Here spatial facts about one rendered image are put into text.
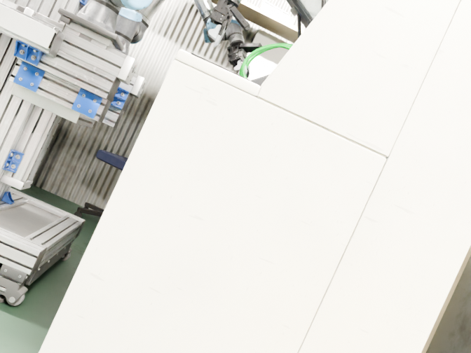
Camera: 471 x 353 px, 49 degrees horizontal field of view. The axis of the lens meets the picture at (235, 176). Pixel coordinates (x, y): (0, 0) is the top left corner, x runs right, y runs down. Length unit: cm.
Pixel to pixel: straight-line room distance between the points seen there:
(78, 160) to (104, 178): 26
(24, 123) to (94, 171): 218
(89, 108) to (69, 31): 28
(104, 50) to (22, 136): 54
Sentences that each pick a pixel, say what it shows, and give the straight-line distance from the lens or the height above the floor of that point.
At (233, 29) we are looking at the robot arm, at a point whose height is 141.
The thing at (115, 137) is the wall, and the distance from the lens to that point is 436.
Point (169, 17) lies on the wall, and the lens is 447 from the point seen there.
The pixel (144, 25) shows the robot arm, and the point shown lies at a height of 124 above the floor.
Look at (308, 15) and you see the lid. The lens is 271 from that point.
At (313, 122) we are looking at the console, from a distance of 128.
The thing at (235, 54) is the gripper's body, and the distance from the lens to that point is 254.
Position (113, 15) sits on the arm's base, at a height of 111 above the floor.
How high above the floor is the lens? 75
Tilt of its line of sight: level
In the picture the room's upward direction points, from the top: 25 degrees clockwise
